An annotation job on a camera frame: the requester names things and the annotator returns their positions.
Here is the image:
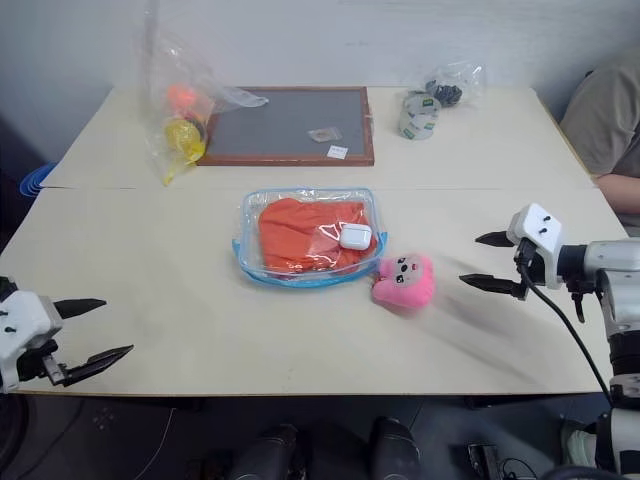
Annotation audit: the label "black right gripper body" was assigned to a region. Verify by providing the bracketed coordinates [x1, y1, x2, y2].
[512, 238, 547, 302]

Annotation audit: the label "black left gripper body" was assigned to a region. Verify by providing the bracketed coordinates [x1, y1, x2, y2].
[17, 338, 70, 388]

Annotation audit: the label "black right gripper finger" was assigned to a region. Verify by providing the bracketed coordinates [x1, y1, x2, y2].
[458, 272, 527, 302]
[474, 230, 517, 250]

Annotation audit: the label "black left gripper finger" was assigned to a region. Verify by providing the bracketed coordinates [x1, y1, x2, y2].
[64, 344, 136, 388]
[53, 297, 108, 322]

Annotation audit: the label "clear bag of black clips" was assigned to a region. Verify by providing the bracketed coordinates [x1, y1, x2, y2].
[413, 61, 489, 110]

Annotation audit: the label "clear pouch with orange cloth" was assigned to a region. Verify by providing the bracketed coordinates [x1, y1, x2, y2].
[230, 186, 390, 291]

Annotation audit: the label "orange cloth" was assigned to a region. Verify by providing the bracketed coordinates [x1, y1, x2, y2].
[257, 198, 372, 274]

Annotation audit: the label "large clear plastic bag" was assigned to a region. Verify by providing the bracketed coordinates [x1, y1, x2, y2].
[131, 0, 272, 188]

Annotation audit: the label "pink plush toy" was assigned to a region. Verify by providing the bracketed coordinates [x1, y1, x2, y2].
[370, 254, 436, 316]

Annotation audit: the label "stacked blue bins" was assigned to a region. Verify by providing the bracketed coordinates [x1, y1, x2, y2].
[19, 160, 59, 202]

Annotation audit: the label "white earbud case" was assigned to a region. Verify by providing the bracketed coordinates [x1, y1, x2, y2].
[339, 224, 373, 250]

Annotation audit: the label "clear tape roll stack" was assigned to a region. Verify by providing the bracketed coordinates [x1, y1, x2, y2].
[397, 90, 443, 142]

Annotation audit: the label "person in grey shirt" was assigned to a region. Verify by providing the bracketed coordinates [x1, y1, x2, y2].
[559, 51, 640, 177]

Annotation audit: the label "black device under table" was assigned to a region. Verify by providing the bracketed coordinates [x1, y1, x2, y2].
[466, 441, 519, 480]

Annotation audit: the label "dark rounded shape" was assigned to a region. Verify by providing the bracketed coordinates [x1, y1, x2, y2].
[233, 423, 302, 480]
[368, 416, 422, 480]

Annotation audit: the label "yellow toy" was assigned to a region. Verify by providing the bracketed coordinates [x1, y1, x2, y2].
[164, 116, 207, 162]

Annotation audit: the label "small clear packet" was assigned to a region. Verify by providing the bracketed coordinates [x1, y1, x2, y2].
[306, 126, 342, 144]

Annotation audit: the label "orange toy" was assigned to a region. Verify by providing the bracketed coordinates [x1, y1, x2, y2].
[166, 83, 199, 115]

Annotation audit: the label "wood-framed chalkboard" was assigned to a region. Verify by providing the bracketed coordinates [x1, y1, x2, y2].
[194, 85, 377, 168]

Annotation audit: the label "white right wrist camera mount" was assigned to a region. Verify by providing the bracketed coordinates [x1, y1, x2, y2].
[505, 201, 565, 292]

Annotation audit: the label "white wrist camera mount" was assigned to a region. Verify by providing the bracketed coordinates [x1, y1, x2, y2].
[0, 289, 65, 396]
[505, 201, 565, 292]

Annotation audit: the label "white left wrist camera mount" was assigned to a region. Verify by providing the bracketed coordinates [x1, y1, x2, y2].
[0, 289, 65, 396]

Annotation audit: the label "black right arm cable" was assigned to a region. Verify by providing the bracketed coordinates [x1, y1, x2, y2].
[514, 252, 617, 409]

